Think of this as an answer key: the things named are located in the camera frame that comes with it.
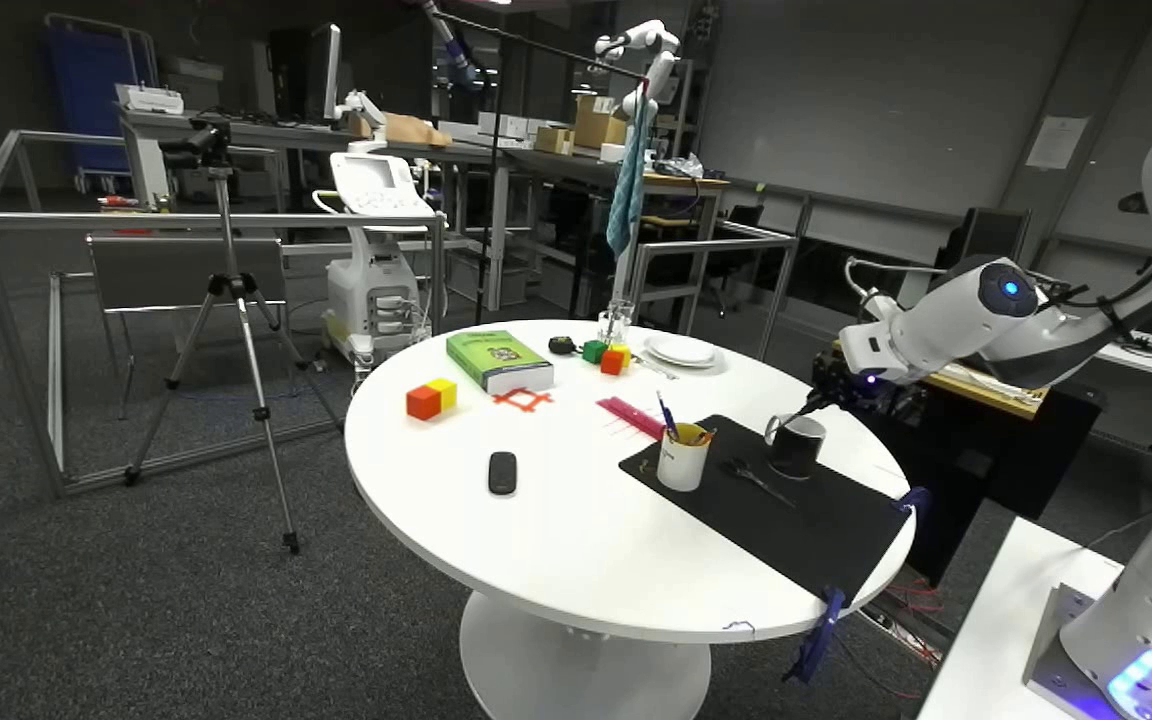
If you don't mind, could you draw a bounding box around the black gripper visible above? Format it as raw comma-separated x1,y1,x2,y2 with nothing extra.
791,353,893,433

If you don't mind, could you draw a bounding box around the black rectangular mat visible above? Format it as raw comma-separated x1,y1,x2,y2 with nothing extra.
618,411,926,608

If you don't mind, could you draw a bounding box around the black mug white inside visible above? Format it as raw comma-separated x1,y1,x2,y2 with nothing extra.
764,411,834,479

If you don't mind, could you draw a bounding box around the large white plate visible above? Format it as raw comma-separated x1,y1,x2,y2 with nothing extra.
637,334,734,377

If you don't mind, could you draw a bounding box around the blue table clamp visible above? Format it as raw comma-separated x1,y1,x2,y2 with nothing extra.
893,485,938,530
788,586,851,688

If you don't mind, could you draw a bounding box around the small white plate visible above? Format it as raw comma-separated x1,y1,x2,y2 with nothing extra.
649,334,719,371

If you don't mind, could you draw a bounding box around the black cabinet wooden top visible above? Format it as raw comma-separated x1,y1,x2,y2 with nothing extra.
851,355,1108,592

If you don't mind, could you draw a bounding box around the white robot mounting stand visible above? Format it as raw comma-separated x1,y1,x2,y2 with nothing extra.
911,518,1152,720

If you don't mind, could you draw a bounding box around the black computer mouse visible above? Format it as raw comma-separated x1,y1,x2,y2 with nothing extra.
483,448,523,502

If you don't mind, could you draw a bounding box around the green book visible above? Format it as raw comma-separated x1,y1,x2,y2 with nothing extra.
444,328,559,402

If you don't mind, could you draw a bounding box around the cardboard box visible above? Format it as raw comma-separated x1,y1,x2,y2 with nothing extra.
571,91,631,153

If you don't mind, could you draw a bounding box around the white paper sheet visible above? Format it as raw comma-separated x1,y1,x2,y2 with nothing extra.
1023,111,1092,175

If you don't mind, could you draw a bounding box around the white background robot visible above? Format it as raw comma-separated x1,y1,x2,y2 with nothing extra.
588,11,688,124

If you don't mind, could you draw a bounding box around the red cube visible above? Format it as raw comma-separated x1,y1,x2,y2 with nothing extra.
406,379,448,426

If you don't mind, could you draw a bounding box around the white machine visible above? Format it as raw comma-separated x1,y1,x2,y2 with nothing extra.
309,147,444,371

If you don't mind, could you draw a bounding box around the grey panel board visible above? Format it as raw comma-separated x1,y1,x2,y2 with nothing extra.
88,233,289,318

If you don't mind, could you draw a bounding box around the blue cabinet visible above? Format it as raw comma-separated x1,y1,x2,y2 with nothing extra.
44,11,160,175

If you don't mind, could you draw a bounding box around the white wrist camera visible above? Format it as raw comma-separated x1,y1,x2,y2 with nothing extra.
838,318,905,384

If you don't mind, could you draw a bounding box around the grey mug yellow handle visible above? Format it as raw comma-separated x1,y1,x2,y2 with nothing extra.
651,420,716,496

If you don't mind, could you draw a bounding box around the orange frame piece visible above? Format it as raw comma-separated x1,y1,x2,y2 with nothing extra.
490,379,555,418

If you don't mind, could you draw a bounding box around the white table pedestal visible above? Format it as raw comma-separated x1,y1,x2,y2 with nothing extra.
456,586,716,720

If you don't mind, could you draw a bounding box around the camera tripod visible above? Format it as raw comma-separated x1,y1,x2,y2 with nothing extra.
121,157,347,559

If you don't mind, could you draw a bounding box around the grey metal frame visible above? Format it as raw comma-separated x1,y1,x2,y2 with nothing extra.
0,124,454,494

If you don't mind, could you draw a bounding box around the black camera on tripod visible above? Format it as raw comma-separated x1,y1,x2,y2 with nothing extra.
181,116,241,173

